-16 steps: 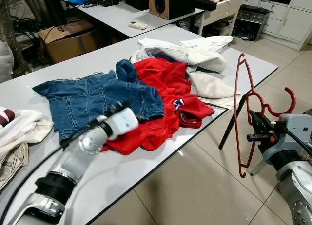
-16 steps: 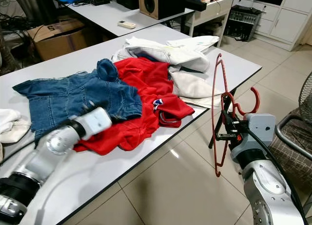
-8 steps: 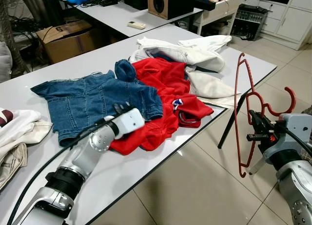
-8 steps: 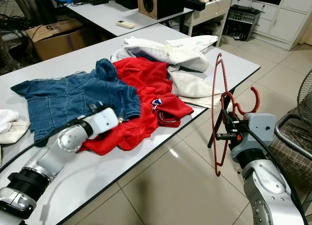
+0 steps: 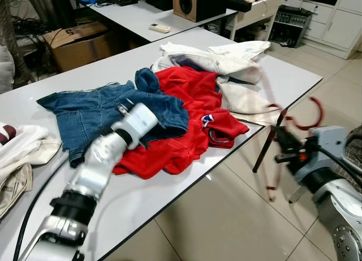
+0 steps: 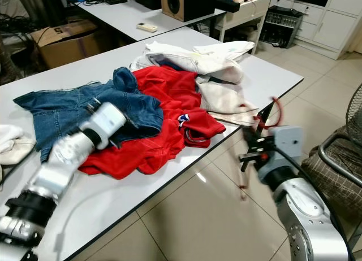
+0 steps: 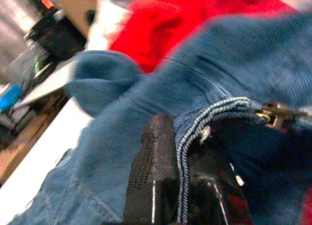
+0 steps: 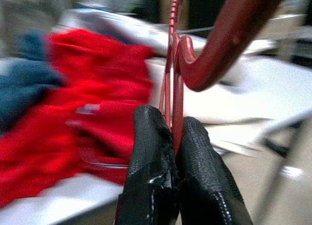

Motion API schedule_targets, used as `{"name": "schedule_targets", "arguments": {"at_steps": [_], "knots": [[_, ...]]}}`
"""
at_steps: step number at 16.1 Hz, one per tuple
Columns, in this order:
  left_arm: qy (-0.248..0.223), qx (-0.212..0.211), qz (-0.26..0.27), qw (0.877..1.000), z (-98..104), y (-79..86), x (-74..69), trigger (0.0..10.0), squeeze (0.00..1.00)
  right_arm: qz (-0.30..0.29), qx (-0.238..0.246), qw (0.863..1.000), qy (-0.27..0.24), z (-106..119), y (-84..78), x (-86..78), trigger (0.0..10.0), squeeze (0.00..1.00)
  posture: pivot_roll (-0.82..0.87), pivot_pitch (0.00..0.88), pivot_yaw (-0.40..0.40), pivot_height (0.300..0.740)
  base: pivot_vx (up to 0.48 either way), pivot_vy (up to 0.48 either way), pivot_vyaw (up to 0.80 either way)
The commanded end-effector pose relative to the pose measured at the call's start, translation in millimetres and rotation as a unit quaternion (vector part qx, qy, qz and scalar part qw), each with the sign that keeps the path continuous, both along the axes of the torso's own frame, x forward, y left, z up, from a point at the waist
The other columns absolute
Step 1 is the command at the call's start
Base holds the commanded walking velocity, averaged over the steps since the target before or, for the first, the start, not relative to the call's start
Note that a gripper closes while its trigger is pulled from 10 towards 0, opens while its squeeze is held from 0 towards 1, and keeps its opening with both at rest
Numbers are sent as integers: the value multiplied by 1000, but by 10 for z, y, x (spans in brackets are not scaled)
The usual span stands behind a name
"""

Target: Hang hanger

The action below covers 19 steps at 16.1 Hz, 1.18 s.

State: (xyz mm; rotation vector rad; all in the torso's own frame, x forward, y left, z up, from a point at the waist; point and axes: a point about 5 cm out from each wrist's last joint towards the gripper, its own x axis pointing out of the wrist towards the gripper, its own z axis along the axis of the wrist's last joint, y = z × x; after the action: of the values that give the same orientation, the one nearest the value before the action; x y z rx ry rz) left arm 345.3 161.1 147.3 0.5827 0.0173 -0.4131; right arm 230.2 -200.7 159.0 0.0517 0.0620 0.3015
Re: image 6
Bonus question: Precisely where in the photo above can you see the beige garment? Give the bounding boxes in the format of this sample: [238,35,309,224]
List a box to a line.
[195,80,261,126]

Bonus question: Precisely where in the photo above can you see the chair with checked cushion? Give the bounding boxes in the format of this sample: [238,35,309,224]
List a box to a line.
[300,83,362,247]

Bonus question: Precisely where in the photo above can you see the white garment with maroon mark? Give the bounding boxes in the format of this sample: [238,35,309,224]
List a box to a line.
[0,124,37,166]

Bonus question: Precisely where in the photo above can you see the white folded garment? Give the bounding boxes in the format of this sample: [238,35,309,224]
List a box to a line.
[192,41,255,61]

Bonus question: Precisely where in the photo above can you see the red garment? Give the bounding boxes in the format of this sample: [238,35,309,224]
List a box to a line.
[78,65,227,180]

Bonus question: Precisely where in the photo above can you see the cream jacket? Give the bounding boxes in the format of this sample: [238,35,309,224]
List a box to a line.
[130,41,244,84]

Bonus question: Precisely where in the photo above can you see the black audio amplifier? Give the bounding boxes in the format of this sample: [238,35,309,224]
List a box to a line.
[259,6,300,48]

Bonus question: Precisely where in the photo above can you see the white side table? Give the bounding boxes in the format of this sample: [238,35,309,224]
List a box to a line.
[215,0,272,53]

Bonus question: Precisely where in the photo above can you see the white low cabinets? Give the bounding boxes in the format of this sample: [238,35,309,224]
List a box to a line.
[269,0,362,61]

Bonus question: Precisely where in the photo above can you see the blue denim jeans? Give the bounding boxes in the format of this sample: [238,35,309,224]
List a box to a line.
[12,66,165,163]

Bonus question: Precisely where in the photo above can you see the brown wooden speaker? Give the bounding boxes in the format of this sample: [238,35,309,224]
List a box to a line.
[161,0,216,23]

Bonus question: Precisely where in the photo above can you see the white remote control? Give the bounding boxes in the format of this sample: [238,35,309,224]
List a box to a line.
[137,22,159,33]

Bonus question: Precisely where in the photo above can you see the cardboard box printed 5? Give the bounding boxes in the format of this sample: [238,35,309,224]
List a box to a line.
[31,21,108,69]

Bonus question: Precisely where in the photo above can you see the white desk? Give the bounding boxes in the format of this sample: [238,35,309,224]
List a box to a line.
[76,0,227,41]

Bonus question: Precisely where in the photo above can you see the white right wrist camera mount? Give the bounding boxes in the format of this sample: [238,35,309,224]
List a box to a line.
[271,125,307,172]

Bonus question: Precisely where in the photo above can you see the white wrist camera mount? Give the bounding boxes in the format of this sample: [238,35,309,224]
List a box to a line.
[79,101,128,150]
[271,125,307,172]

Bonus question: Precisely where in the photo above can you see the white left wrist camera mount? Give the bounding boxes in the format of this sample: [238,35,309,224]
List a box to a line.
[79,101,128,150]

